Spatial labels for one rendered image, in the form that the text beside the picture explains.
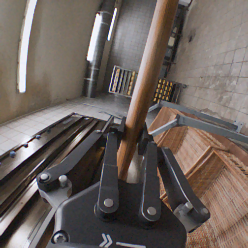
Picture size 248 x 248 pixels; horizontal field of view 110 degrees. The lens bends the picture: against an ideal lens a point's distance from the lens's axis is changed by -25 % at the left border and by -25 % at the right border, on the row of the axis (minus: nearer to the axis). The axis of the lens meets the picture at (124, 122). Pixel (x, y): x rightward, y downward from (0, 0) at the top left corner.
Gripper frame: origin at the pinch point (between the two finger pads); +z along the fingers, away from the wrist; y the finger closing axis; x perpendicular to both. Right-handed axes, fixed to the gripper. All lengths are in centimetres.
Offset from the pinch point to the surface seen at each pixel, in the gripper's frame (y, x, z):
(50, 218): -21, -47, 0
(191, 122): 31.3, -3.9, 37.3
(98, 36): -122, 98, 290
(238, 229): 60, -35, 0
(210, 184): 59, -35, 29
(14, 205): -49, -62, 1
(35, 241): -22, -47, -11
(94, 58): -119, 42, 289
